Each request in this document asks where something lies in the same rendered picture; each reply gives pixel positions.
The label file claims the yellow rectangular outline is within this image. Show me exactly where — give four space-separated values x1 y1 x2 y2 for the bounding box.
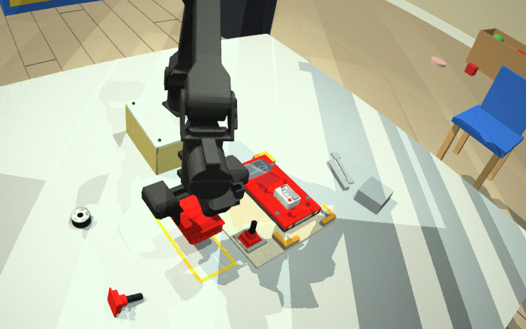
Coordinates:
153 216 237 283

